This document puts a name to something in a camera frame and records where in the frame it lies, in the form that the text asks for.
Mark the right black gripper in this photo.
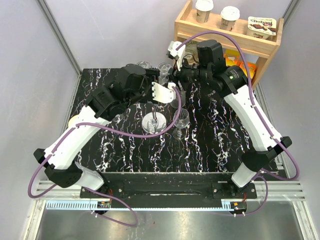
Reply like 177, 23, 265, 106
166, 55, 211, 92

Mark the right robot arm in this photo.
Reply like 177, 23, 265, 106
167, 40, 292, 198

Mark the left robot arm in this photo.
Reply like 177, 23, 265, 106
33, 64, 160, 198

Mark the chrome wine glass rack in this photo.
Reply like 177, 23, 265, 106
141, 101, 167, 134

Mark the clear wine glass left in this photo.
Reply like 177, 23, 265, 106
112, 113, 124, 123

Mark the clear wine glass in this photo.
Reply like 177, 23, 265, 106
112, 113, 124, 123
172, 108, 190, 140

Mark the clear wine glass centre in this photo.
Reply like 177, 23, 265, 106
172, 108, 190, 140

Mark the wooden shelf unit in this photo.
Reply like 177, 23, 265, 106
173, 0, 284, 88

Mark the green orange sponge box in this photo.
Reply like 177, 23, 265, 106
239, 61, 257, 79

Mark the white paper cup left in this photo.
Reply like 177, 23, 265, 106
195, 0, 214, 24

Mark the white paper cup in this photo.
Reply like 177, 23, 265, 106
195, 0, 214, 24
220, 6, 240, 31

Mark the white paper cup right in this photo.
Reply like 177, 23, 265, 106
220, 6, 240, 31

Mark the Chobani yogurt cup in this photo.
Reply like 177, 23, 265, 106
246, 16, 277, 40

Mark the yellow round sponge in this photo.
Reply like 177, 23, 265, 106
67, 115, 78, 128

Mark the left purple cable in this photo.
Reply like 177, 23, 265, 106
27, 86, 183, 228

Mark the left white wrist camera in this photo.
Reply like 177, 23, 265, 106
151, 82, 177, 104

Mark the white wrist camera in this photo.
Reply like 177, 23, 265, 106
166, 41, 186, 71
151, 82, 177, 104

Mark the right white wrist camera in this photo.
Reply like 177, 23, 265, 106
166, 41, 186, 71

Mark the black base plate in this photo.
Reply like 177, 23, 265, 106
79, 171, 258, 209

